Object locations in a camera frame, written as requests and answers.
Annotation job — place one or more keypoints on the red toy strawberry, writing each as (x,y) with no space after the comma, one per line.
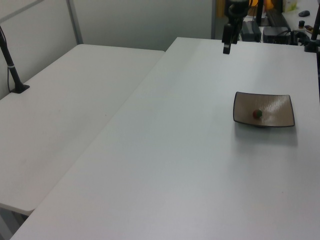
(257,114)

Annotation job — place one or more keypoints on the black camera pole, white band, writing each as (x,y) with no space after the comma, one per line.
(12,72)

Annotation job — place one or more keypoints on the green and white box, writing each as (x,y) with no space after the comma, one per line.
(290,5)

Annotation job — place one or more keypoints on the black keyboard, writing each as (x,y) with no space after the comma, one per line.
(277,18)

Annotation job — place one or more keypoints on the large black electronics box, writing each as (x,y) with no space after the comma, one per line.
(276,35)

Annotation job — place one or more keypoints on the brown square ceramic plate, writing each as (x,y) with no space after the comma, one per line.
(275,107)

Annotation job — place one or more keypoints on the grey metal partition post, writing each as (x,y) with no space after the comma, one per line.
(213,20)
(75,22)

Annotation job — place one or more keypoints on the black computer mouse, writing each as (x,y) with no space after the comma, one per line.
(304,13)

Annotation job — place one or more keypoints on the yellow board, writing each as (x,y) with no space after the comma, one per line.
(221,8)

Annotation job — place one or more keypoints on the orange object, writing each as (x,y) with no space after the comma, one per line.
(268,4)

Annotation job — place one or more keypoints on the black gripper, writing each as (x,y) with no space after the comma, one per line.
(238,8)

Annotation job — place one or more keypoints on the thin black vertical pole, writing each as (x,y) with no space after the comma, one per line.
(259,15)

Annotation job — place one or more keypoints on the black clamped camera stand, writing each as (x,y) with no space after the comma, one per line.
(313,37)

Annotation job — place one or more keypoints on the white side table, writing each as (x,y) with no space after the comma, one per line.
(62,100)

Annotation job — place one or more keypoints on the small black power brick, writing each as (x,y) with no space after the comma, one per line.
(251,31)

